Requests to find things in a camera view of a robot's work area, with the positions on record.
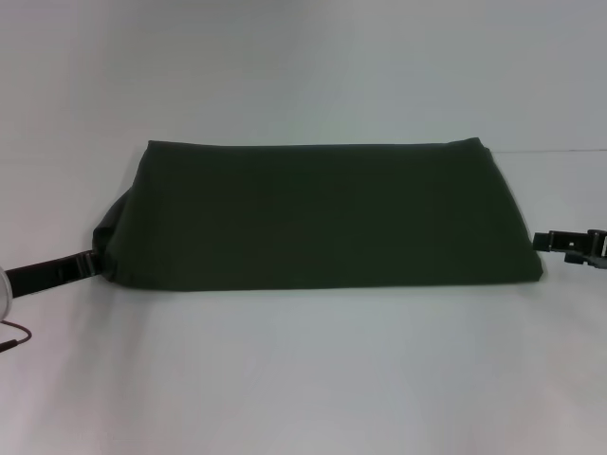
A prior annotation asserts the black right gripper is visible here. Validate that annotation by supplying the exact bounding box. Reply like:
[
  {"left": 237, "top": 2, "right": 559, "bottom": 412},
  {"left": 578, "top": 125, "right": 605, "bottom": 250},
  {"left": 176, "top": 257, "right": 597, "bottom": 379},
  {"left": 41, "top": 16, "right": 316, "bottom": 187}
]
[{"left": 532, "top": 227, "right": 607, "bottom": 271}]

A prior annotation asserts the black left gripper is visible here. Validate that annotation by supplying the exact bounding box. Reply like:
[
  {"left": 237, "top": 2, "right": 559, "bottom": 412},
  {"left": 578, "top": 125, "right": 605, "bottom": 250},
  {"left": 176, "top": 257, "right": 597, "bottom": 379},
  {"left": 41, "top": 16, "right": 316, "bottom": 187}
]
[{"left": 5, "top": 249, "right": 101, "bottom": 300}]

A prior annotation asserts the dark green t-shirt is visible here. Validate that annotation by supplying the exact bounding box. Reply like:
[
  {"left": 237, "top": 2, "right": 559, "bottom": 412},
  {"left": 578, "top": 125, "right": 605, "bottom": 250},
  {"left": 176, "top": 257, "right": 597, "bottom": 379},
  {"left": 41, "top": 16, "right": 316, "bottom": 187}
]
[{"left": 92, "top": 136, "right": 545, "bottom": 291}]

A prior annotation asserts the left gripper cable with plug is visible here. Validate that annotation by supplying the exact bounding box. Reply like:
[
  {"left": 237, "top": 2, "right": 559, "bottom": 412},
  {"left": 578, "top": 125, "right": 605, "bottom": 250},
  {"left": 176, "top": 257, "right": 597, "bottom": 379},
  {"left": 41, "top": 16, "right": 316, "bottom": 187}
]
[{"left": 0, "top": 318, "right": 33, "bottom": 355}]

